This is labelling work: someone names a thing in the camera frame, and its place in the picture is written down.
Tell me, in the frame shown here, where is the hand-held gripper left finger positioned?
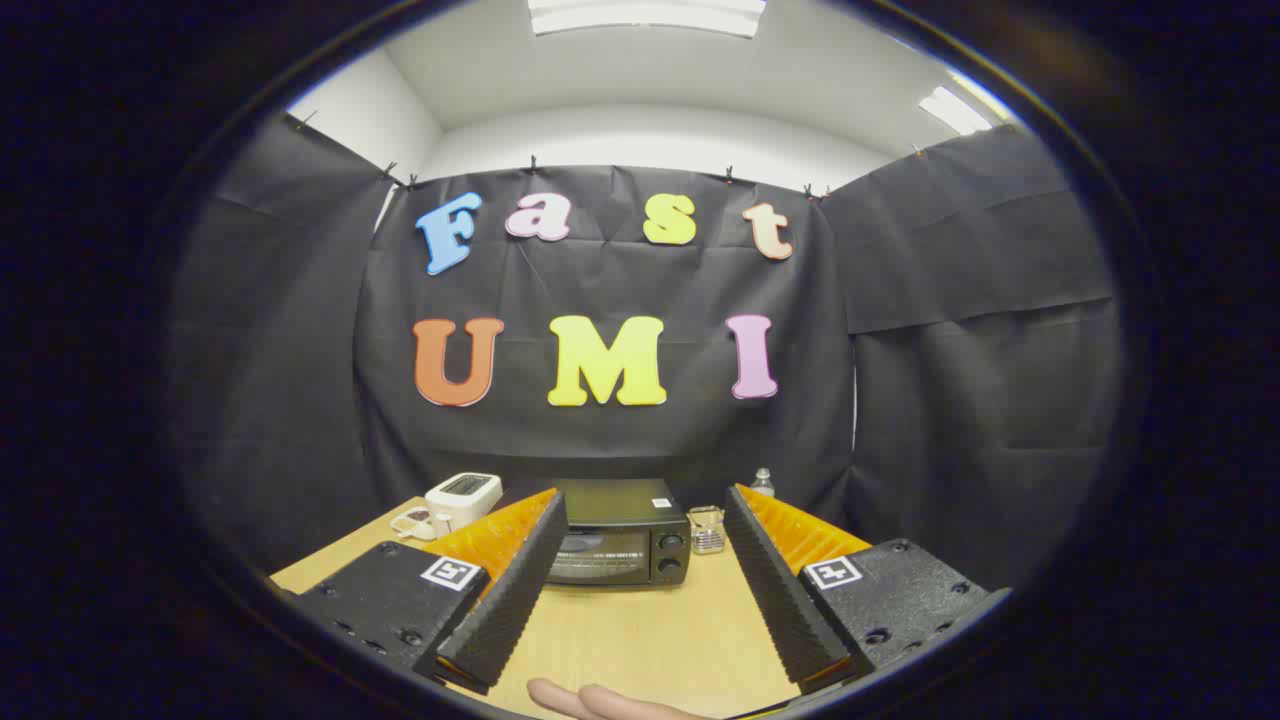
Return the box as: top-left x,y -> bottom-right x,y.
290,487 -> 571,696

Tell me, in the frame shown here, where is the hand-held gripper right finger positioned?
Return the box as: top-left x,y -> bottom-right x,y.
722,483 -> 1013,698

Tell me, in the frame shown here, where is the black toaster oven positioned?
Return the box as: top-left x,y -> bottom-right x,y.
545,478 -> 693,588

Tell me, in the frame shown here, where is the white toaster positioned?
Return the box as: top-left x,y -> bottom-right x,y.
424,472 -> 504,534

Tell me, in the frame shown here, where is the clear glass jar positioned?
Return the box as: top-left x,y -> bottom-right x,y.
688,505 -> 727,556

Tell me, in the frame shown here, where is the long ceiling light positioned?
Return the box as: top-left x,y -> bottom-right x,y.
918,85 -> 993,136
527,0 -> 768,39

